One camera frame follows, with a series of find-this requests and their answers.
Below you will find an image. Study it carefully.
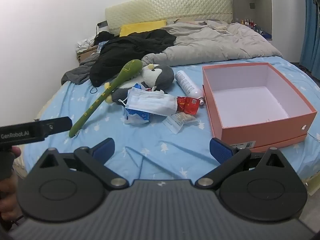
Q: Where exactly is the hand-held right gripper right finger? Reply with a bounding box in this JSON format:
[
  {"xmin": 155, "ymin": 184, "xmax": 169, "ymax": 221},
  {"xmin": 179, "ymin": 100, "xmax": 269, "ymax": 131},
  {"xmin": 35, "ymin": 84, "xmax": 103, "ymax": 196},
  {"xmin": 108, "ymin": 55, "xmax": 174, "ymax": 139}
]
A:
[{"xmin": 195, "ymin": 137, "xmax": 290, "ymax": 189}]

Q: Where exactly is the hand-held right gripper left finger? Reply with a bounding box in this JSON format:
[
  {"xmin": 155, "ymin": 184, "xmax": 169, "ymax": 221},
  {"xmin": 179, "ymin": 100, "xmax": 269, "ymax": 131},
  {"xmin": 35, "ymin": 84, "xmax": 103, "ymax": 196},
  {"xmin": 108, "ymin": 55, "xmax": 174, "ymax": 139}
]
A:
[{"xmin": 32, "ymin": 137, "xmax": 129, "ymax": 190}]

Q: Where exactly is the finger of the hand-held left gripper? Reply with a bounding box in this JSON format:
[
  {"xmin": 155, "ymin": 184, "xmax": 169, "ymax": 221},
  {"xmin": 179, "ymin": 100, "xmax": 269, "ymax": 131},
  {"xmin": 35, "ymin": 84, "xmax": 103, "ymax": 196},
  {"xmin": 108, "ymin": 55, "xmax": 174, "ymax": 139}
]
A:
[{"xmin": 40, "ymin": 117, "xmax": 73, "ymax": 138}]

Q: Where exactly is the orange cardboard box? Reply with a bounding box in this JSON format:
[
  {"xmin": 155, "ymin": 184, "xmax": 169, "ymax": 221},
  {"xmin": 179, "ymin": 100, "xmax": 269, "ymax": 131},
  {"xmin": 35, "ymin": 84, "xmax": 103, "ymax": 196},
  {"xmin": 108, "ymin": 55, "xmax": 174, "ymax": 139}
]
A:
[{"xmin": 202, "ymin": 62, "xmax": 317, "ymax": 143}]

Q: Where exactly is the blue and white packet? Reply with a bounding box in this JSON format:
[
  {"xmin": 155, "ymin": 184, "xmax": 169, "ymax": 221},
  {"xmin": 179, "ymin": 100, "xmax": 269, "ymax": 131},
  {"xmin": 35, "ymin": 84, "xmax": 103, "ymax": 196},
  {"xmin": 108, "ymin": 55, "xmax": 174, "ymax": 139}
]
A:
[{"xmin": 124, "ymin": 107, "xmax": 150, "ymax": 125}]

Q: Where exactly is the clear printed packet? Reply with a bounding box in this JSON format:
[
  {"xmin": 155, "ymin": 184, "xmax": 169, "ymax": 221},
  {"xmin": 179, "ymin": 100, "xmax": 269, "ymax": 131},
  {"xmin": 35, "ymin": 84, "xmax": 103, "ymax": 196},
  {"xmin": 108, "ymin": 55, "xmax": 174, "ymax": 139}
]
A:
[{"xmin": 162, "ymin": 112, "xmax": 197, "ymax": 134}]

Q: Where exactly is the red snack packet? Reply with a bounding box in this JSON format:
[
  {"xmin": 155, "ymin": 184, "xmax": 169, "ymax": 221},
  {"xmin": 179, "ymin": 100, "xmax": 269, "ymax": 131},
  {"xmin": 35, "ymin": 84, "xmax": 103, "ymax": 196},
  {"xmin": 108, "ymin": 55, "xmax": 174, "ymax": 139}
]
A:
[{"xmin": 176, "ymin": 96, "xmax": 200, "ymax": 114}]

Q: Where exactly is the white face mask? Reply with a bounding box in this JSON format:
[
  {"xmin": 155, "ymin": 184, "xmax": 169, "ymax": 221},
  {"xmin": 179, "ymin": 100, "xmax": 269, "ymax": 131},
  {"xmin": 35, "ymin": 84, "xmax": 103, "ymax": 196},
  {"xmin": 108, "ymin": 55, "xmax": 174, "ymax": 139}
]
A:
[{"xmin": 119, "ymin": 88, "xmax": 178, "ymax": 117}]

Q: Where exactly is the person's left hand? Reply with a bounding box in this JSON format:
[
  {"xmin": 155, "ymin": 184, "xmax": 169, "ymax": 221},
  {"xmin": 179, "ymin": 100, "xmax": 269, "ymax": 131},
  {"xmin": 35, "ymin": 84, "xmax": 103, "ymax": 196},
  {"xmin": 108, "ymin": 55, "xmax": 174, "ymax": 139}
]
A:
[{"xmin": 0, "ymin": 147, "xmax": 24, "ymax": 222}]

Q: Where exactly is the dark grey cloth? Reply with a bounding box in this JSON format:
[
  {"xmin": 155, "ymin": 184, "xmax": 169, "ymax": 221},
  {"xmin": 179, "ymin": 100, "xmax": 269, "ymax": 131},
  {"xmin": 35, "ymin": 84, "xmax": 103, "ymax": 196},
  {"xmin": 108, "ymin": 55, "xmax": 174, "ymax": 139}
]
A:
[{"xmin": 61, "ymin": 60, "xmax": 97, "ymax": 85}]

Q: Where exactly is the blue star-print bed sheet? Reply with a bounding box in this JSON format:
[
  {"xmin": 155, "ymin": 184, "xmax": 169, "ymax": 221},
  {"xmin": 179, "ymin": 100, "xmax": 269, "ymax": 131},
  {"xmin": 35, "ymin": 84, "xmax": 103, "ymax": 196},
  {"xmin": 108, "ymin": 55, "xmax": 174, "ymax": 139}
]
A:
[{"xmin": 24, "ymin": 55, "xmax": 320, "ymax": 180}]

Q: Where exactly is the white spray bottle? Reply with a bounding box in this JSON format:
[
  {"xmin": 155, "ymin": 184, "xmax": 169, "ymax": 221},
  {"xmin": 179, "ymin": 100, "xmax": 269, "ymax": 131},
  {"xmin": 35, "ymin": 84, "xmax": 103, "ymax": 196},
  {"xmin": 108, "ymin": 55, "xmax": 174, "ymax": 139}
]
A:
[{"xmin": 174, "ymin": 70, "xmax": 205, "ymax": 105}]

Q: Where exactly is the brown cardboard box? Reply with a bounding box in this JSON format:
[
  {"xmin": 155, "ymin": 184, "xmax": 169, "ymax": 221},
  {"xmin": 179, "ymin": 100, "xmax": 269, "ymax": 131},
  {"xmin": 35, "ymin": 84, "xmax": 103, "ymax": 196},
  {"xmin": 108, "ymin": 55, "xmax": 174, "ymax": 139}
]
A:
[{"xmin": 76, "ymin": 44, "xmax": 99, "ymax": 64}]

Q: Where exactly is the green plush stick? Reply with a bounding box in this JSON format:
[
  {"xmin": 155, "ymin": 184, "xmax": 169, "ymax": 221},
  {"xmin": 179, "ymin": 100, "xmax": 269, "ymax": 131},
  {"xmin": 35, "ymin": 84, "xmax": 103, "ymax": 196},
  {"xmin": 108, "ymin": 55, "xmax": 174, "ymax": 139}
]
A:
[{"xmin": 69, "ymin": 59, "xmax": 143, "ymax": 138}]

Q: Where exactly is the white crumpled cloth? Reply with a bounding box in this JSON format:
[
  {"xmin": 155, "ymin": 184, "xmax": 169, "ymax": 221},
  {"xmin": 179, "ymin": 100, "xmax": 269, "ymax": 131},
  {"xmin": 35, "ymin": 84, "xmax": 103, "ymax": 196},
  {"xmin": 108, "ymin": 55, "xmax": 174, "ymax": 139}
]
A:
[{"xmin": 77, "ymin": 37, "xmax": 97, "ymax": 53}]

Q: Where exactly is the grey penguin plush toy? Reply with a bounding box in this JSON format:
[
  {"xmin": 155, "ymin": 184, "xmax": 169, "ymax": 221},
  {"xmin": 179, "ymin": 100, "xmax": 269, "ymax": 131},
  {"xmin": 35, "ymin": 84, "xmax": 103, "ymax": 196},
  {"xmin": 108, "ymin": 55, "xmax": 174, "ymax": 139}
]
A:
[{"xmin": 110, "ymin": 64, "xmax": 175, "ymax": 104}]

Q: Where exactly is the black clothing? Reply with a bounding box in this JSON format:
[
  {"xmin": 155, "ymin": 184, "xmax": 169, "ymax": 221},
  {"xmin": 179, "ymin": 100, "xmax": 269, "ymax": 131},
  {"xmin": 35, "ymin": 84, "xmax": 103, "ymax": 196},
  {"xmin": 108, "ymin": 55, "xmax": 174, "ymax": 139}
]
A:
[{"xmin": 89, "ymin": 29, "xmax": 177, "ymax": 87}]

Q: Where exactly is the grey duvet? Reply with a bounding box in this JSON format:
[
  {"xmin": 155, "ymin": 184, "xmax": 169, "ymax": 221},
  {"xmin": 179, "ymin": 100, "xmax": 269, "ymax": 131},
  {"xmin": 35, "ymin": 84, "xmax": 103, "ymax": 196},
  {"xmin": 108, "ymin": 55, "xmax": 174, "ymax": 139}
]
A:
[{"xmin": 141, "ymin": 20, "xmax": 283, "ymax": 67}]

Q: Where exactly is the blue storage tray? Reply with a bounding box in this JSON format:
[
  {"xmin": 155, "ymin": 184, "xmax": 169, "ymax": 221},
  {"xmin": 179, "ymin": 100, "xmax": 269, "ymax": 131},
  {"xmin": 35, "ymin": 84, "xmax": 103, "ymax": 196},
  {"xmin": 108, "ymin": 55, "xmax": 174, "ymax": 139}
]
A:
[{"xmin": 255, "ymin": 27, "xmax": 272, "ymax": 40}]

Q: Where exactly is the yellow pillow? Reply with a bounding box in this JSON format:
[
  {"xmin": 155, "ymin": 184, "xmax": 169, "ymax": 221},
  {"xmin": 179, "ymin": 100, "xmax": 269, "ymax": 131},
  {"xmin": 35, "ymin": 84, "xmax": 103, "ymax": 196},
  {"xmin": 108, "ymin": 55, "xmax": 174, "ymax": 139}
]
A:
[{"xmin": 119, "ymin": 19, "xmax": 167, "ymax": 37}]

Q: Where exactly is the row of small bottles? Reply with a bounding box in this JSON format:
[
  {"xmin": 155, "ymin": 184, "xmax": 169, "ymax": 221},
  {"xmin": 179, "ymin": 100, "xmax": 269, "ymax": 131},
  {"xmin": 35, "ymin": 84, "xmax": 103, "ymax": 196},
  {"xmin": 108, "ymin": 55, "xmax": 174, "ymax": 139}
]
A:
[{"xmin": 235, "ymin": 18, "xmax": 258, "ymax": 29}]

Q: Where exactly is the blue curtain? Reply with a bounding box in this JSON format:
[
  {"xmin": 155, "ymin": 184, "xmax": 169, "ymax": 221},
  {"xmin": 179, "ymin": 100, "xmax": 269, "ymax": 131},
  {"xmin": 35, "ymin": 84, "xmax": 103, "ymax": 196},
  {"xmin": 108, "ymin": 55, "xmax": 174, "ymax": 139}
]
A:
[{"xmin": 299, "ymin": 0, "xmax": 320, "ymax": 74}]

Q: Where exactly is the cream padded headboard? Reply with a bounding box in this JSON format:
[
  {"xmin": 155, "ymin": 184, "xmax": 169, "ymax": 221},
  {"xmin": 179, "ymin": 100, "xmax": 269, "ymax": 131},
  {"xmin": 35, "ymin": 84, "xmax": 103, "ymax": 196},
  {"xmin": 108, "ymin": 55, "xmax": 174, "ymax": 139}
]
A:
[{"xmin": 105, "ymin": 0, "xmax": 232, "ymax": 34}]

